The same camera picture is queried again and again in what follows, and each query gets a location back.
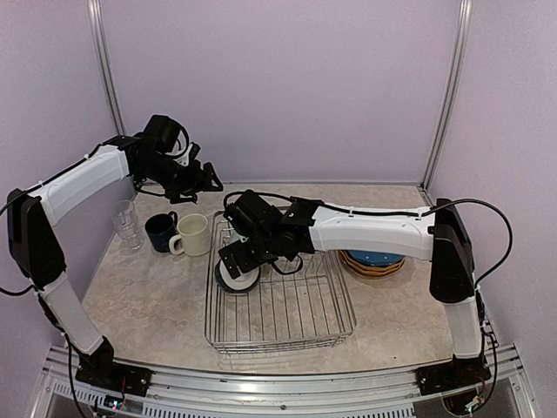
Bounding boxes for bird pattern ceramic plate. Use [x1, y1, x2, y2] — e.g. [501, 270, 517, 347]
[348, 267, 400, 280]

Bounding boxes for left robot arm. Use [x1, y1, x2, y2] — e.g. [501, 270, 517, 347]
[1, 114, 223, 388]

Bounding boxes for clear glass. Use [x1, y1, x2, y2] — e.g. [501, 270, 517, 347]
[113, 218, 144, 250]
[111, 200, 138, 236]

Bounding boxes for metal wire dish rack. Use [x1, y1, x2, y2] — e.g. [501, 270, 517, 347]
[205, 211, 357, 354]

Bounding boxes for right corner aluminium post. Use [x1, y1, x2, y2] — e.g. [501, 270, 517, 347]
[420, 0, 473, 192]

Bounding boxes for aluminium front frame rail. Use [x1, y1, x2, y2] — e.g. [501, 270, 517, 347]
[27, 346, 539, 417]

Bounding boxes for dark blue mug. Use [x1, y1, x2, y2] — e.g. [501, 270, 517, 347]
[144, 211, 178, 253]

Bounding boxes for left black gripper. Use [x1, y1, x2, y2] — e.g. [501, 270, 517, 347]
[138, 153, 224, 204]

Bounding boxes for dark blue white bowl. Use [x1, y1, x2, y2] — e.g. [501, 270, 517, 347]
[214, 260, 260, 294]

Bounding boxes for white ceramic mug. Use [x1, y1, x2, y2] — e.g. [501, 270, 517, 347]
[169, 213, 211, 257]

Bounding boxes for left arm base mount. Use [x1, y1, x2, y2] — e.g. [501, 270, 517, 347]
[76, 357, 152, 397]

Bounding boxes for left corner aluminium post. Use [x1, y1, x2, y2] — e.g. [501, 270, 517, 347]
[86, 0, 127, 136]

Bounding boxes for back wall aluminium rail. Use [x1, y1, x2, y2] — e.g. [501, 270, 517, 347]
[222, 179, 421, 187]

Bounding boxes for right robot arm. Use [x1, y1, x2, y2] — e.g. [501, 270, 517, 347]
[214, 190, 500, 392]

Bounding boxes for corner aluminium post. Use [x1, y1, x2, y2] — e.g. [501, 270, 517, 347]
[86, 0, 127, 136]
[420, 0, 473, 192]

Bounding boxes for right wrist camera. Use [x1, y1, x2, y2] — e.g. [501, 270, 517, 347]
[224, 189, 284, 242]

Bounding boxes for yellow polka dot plate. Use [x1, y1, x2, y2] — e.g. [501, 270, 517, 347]
[339, 250, 406, 277]
[343, 260, 405, 280]

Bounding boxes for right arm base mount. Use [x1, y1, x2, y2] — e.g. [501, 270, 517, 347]
[415, 357, 492, 395]

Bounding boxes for blue polka dot plate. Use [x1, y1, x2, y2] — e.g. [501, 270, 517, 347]
[346, 250, 405, 267]

